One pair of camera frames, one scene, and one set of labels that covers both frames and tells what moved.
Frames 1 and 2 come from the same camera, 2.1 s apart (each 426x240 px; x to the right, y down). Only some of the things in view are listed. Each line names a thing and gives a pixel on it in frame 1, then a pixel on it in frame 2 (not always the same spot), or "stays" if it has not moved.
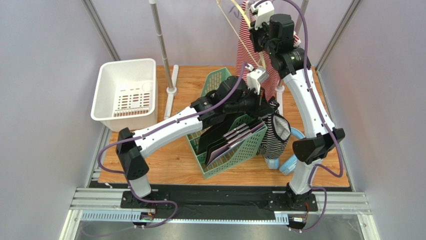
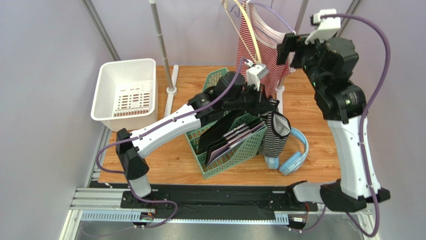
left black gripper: (262, 107) stays
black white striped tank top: (278, 132) stays
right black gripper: (256, 34) -> (287, 49)
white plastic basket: (125, 94) stays
